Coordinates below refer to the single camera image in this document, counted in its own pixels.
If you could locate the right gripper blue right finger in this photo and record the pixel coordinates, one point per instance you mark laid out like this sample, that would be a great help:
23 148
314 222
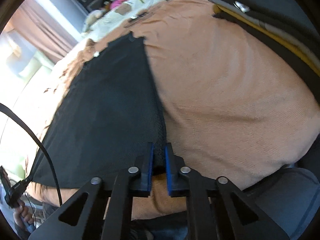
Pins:
173 164

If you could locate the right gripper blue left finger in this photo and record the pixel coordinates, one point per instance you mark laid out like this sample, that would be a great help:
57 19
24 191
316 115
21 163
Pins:
145 163

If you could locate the black mesh garment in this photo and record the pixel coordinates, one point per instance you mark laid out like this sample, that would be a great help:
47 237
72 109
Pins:
111 115

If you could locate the stack of folded clothes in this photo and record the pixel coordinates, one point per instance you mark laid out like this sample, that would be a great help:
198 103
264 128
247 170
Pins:
283 27

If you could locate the person's left hand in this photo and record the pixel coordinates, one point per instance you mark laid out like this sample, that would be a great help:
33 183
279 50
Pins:
22 215

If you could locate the orange brown bed blanket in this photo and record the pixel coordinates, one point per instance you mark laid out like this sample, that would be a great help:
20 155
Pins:
232 106

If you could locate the beige plush toy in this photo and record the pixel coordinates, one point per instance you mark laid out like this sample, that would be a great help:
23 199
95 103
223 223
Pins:
93 16

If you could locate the pink curtain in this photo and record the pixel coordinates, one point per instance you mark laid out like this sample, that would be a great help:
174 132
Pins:
34 24

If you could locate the cream patterned bed sheet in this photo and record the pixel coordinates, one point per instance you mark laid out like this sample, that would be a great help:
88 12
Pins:
112 19

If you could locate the black earphone cable device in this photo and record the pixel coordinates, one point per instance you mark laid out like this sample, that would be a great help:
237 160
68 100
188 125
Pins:
135 19

